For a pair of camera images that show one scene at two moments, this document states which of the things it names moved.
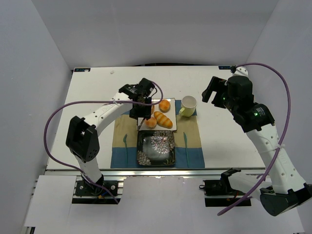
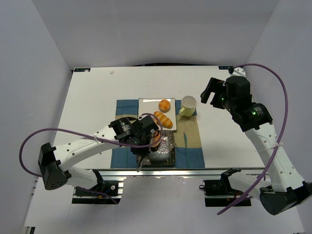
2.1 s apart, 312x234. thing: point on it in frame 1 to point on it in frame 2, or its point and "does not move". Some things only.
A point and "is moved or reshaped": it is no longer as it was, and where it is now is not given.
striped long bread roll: x=163 y=120 does not move
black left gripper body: x=140 y=116 to x=140 y=151
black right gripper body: x=215 y=90 does not move
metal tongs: x=142 y=122 is moved or reshaped
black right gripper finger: x=219 y=100 does not move
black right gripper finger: x=217 y=84 does not move
